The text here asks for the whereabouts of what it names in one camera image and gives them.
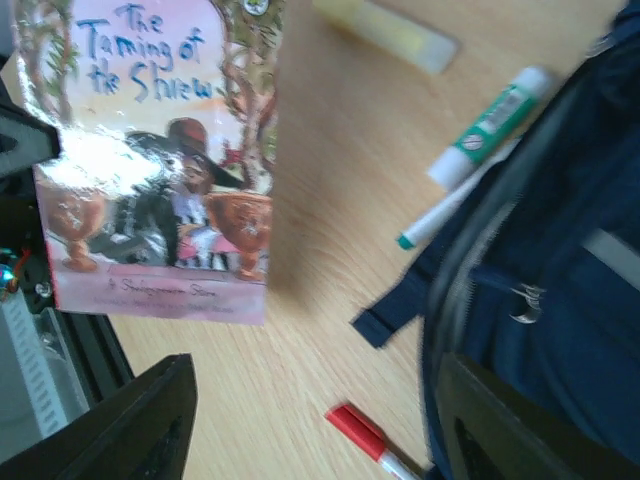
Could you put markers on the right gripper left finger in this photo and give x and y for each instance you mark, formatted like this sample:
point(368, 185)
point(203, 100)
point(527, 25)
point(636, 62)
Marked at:
point(142, 432)

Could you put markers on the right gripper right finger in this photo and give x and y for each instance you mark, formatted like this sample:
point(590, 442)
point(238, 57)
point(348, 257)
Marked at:
point(493, 432)

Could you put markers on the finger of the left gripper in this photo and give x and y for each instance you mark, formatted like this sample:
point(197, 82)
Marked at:
point(25, 140)

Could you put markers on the purple illustrated booklet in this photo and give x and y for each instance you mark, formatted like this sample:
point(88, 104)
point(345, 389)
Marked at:
point(158, 202)

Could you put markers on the navy blue backpack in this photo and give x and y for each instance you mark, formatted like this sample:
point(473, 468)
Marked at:
point(536, 275)

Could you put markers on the red capped white pen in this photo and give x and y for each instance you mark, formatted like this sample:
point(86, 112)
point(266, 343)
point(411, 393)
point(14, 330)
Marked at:
point(364, 434)

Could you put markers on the green capped white pen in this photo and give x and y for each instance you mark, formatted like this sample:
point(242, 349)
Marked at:
point(433, 220)

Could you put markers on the green whiteboard marker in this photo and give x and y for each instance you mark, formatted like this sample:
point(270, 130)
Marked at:
point(500, 119)

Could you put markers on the black aluminium frame rail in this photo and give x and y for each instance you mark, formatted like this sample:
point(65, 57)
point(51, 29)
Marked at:
point(86, 344)

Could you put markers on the grey slotted cable duct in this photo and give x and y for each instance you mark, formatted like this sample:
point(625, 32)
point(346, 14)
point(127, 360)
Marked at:
point(45, 401)

